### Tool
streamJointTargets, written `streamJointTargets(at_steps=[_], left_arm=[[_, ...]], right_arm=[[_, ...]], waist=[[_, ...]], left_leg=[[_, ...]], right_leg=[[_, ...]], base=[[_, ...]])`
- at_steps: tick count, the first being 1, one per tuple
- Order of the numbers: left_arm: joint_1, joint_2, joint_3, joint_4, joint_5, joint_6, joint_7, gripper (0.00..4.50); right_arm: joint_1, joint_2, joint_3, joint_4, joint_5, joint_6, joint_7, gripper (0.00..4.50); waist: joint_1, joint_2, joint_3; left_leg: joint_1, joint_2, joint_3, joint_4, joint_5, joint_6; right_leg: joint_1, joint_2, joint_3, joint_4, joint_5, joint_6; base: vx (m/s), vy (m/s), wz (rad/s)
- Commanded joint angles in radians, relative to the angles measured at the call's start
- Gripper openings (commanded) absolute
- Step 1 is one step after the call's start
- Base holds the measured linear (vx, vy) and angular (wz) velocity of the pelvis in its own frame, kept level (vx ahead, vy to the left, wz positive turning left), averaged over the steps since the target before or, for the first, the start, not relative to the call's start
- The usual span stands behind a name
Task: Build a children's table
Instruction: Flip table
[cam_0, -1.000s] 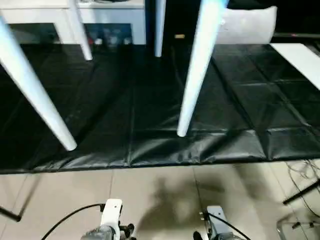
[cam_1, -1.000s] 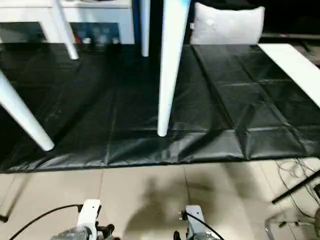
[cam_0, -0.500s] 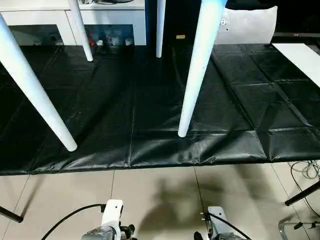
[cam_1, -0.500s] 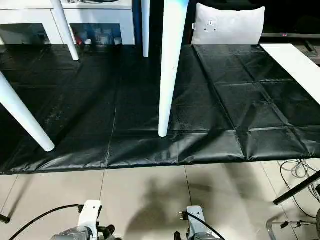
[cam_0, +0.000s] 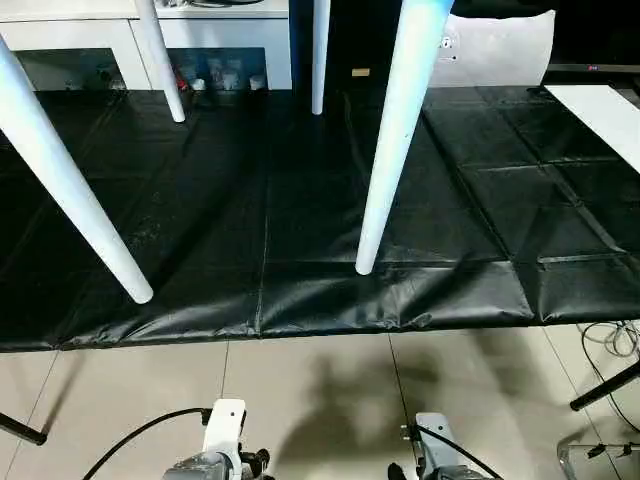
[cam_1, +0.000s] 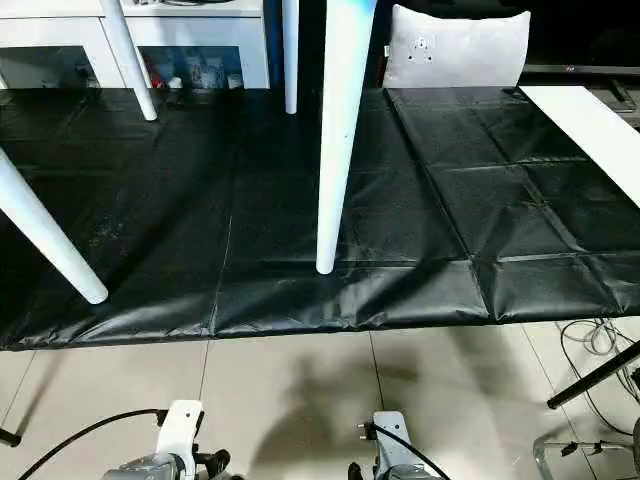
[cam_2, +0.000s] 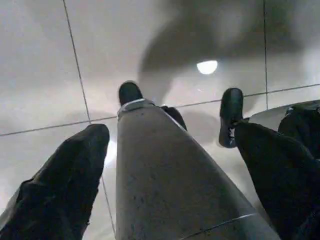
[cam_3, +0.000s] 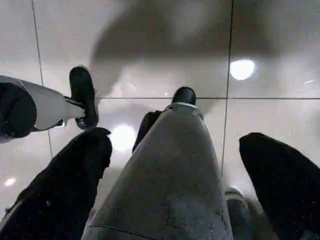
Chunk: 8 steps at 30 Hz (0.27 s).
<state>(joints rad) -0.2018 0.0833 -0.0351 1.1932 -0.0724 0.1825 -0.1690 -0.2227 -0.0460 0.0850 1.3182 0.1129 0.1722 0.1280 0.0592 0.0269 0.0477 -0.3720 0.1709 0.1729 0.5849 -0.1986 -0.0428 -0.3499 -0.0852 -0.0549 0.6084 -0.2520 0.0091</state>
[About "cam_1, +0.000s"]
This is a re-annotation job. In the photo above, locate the white flat board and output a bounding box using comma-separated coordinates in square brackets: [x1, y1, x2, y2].
[517, 84, 640, 209]

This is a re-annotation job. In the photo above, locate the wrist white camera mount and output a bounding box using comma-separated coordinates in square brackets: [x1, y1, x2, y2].
[154, 398, 207, 480]
[372, 410, 414, 480]

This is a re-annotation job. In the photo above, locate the grey pillow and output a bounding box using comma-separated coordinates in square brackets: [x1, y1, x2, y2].
[382, 3, 532, 90]

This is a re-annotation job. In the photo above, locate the white plastic table leg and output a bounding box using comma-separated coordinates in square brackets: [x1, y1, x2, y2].
[315, 0, 377, 276]
[281, 0, 301, 115]
[0, 147, 110, 306]
[98, 0, 159, 122]

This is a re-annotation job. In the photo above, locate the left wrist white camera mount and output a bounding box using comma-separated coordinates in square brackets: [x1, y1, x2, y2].
[154, 398, 207, 480]

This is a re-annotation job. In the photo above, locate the grey floor cable bundle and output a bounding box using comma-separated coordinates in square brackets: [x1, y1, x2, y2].
[558, 317, 640, 436]

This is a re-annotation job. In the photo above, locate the white sideboard with glass doors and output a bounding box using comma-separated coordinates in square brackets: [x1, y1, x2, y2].
[0, 0, 271, 91]

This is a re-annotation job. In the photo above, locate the black work surface mat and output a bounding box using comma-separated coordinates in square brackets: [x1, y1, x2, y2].
[0, 85, 640, 351]

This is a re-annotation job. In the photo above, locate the black rail with red mark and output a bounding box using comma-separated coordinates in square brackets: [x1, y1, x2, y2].
[522, 62, 640, 76]

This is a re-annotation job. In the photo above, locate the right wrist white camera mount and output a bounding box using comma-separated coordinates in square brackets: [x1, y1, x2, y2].
[372, 410, 414, 480]

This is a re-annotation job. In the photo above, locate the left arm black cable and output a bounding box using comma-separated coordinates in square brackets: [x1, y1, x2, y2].
[22, 408, 169, 480]

